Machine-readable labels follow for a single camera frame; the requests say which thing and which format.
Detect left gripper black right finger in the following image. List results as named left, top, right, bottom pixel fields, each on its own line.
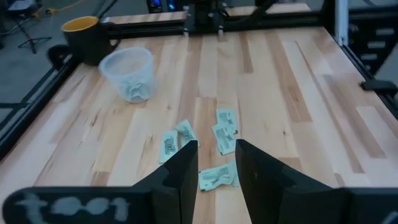
left=235, top=139, right=348, bottom=224

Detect black mug yellow inside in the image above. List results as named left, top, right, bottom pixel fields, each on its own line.
left=61, top=16, right=121, bottom=66

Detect clear plastic cup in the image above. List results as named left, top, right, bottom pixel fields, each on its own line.
left=98, top=46, right=156, bottom=103

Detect small black mount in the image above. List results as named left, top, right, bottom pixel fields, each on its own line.
left=46, top=44, right=72, bottom=70

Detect yellow extension cable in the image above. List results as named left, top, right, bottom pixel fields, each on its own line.
left=30, top=0, right=85, bottom=16

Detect green Stevia sweetener packet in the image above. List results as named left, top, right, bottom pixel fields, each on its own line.
left=198, top=161, right=240, bottom=192
left=216, top=108, right=239, bottom=133
left=211, top=124, right=239, bottom=156
left=175, top=119, right=200, bottom=147
left=159, top=130, right=180, bottom=165

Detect dark drawer cabinet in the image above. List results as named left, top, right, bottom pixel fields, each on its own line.
left=348, top=6, right=398, bottom=75

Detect black box blue lights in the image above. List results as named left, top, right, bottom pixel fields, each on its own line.
left=146, top=0, right=180, bottom=14

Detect black tripod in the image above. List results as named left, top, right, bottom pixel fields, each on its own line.
left=9, top=17, right=53, bottom=54

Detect white upright post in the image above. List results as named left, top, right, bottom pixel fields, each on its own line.
left=335, top=0, right=349, bottom=47

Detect black aluminium table frame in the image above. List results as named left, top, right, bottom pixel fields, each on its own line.
left=0, top=0, right=398, bottom=161

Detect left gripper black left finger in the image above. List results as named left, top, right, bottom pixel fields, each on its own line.
left=132, top=139, right=199, bottom=224

